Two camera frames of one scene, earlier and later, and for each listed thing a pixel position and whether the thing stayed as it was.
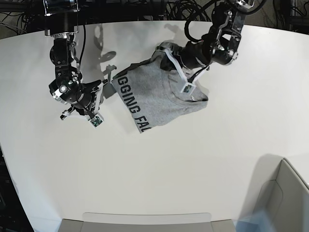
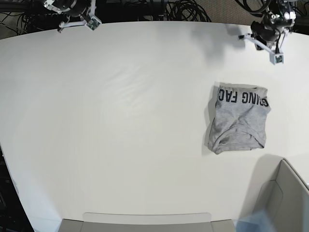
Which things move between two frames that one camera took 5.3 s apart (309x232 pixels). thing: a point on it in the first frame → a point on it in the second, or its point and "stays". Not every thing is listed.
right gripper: [192, 59] → [263, 36]
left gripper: [86, 104] → [77, 20]
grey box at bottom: [147, 222] stays
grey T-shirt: [151, 92] → [240, 117]
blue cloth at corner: [257, 222] stays
